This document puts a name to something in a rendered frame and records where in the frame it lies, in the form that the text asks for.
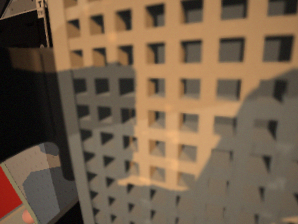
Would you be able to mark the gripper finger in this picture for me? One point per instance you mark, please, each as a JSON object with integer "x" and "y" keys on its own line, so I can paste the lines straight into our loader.
{"x": 31, "y": 110}

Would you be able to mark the small cream label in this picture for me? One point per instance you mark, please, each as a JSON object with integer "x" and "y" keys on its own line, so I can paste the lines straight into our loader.
{"x": 40, "y": 3}

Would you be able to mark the black rectangular frame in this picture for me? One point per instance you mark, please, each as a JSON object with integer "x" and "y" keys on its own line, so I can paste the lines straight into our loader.
{"x": 29, "y": 29}

